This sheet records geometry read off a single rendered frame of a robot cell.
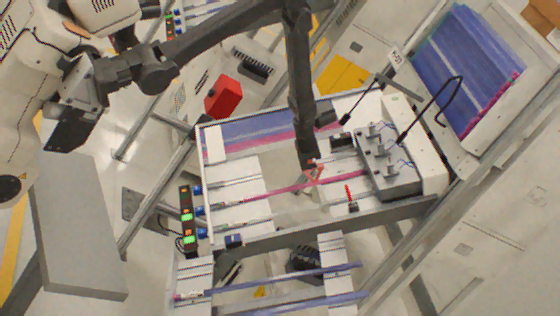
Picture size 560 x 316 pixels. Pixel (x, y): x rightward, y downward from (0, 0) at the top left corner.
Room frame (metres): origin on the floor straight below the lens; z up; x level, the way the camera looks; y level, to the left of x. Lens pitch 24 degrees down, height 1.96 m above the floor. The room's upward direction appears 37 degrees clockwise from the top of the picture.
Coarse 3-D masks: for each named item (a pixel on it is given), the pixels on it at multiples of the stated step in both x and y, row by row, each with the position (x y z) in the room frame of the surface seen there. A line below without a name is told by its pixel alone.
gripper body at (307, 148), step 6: (300, 138) 1.99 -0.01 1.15; (306, 138) 1.99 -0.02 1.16; (312, 138) 2.00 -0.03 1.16; (300, 144) 2.00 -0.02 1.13; (306, 144) 2.00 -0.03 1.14; (312, 144) 2.01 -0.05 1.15; (300, 150) 2.01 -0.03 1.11; (306, 150) 2.00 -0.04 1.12; (312, 150) 2.01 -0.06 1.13; (318, 150) 2.02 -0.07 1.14; (300, 156) 1.99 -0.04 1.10; (306, 156) 1.99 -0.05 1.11; (312, 156) 1.99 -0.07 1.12; (318, 156) 2.00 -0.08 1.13; (300, 162) 1.98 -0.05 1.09
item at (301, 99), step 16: (304, 16) 1.72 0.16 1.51; (288, 32) 1.77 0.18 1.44; (304, 32) 1.75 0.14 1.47; (288, 48) 1.81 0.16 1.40; (304, 48) 1.82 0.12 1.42; (288, 64) 1.85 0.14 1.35; (304, 64) 1.85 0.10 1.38; (304, 80) 1.88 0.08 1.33; (288, 96) 1.95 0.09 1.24; (304, 96) 1.90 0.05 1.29; (304, 112) 1.93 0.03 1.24
